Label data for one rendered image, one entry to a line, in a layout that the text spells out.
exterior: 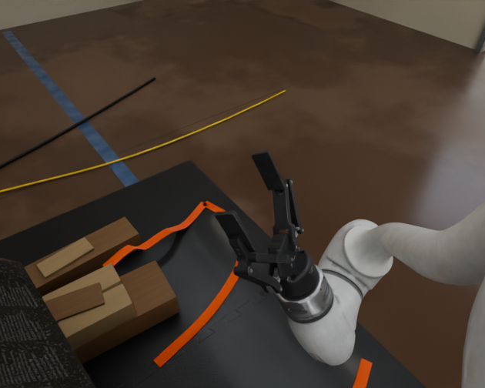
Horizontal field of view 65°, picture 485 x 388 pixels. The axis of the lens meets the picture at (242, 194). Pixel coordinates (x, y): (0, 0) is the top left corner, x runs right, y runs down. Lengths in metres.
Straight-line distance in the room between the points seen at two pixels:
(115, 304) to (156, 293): 0.20
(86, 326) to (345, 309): 1.18
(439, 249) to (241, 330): 1.45
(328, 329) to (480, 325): 0.53
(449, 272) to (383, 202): 2.06
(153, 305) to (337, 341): 1.17
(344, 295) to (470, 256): 0.34
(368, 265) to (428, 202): 1.89
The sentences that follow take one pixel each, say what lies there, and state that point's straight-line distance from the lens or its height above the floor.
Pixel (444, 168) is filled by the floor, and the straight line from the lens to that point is 2.93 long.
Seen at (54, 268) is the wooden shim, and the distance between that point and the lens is 2.05.
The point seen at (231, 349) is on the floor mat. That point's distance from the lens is 1.79.
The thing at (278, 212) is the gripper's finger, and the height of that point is 1.19.
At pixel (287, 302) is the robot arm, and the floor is 1.08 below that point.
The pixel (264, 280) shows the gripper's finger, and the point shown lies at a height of 1.18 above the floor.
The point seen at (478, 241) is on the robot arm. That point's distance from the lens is 0.42.
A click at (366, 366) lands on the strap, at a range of 1.83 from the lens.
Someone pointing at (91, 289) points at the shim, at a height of 0.26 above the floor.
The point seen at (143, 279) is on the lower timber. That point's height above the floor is 0.15.
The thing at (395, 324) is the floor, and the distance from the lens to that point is 1.99.
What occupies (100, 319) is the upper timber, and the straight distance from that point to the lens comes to 1.69.
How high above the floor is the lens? 1.64
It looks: 43 degrees down
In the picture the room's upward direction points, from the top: straight up
